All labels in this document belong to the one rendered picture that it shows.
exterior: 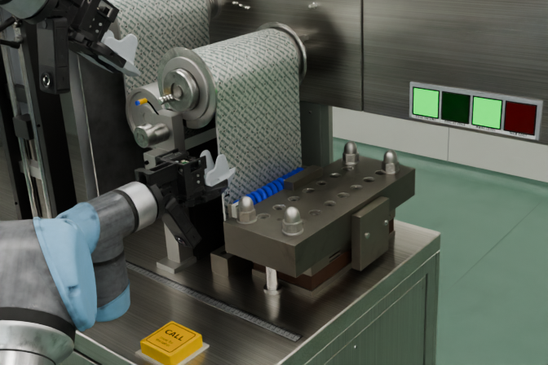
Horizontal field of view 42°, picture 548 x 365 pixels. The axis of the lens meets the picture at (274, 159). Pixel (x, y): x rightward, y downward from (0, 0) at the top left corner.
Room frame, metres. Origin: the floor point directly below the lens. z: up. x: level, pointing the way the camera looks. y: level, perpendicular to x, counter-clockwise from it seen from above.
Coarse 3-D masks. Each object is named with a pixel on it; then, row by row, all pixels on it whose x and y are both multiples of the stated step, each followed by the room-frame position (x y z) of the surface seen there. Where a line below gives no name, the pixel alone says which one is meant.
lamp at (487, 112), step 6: (474, 102) 1.22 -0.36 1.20; (480, 102) 1.22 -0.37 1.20; (486, 102) 1.21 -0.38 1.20; (492, 102) 1.20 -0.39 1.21; (498, 102) 1.19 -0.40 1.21; (474, 108) 1.22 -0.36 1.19; (480, 108) 1.22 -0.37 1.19; (486, 108) 1.21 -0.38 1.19; (492, 108) 1.20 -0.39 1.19; (498, 108) 1.19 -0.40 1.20; (474, 114) 1.22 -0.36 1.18; (480, 114) 1.22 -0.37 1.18; (486, 114) 1.21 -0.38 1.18; (492, 114) 1.20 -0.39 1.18; (498, 114) 1.19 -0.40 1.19; (474, 120) 1.22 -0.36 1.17; (480, 120) 1.21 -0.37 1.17; (486, 120) 1.21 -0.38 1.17; (492, 120) 1.20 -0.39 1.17; (498, 120) 1.19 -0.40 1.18; (492, 126) 1.20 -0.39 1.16; (498, 126) 1.19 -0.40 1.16
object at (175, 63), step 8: (168, 64) 1.25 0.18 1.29; (176, 64) 1.24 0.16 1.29; (184, 64) 1.23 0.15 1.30; (192, 64) 1.21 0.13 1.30; (168, 72) 1.25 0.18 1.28; (192, 72) 1.21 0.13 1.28; (200, 72) 1.20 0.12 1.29; (200, 80) 1.20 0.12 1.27; (200, 88) 1.20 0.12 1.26; (200, 96) 1.20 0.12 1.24; (208, 96) 1.20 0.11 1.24; (200, 104) 1.21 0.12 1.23; (184, 112) 1.23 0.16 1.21; (192, 112) 1.22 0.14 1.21; (200, 112) 1.21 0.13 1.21; (192, 120) 1.22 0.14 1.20
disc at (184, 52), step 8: (176, 48) 1.24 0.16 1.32; (184, 48) 1.23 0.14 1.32; (168, 56) 1.26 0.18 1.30; (176, 56) 1.24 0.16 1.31; (184, 56) 1.23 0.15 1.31; (192, 56) 1.22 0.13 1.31; (200, 56) 1.21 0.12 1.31; (160, 64) 1.27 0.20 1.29; (200, 64) 1.21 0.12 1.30; (160, 72) 1.27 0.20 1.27; (208, 72) 1.19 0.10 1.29; (160, 80) 1.28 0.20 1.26; (208, 80) 1.20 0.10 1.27; (160, 88) 1.28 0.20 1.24; (208, 88) 1.20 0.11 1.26; (216, 88) 1.19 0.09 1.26; (216, 96) 1.19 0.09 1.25; (168, 104) 1.27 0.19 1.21; (208, 104) 1.20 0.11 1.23; (216, 104) 1.19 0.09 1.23; (208, 112) 1.20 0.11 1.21; (184, 120) 1.24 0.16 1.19; (200, 120) 1.21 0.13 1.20; (208, 120) 1.20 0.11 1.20; (192, 128) 1.23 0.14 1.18
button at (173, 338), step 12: (168, 324) 0.99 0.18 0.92; (156, 336) 0.96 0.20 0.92; (168, 336) 0.96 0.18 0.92; (180, 336) 0.96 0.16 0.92; (192, 336) 0.95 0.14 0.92; (144, 348) 0.94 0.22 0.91; (156, 348) 0.93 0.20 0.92; (168, 348) 0.93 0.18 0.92; (180, 348) 0.93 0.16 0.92; (192, 348) 0.94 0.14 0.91; (168, 360) 0.91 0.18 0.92; (180, 360) 0.92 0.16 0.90
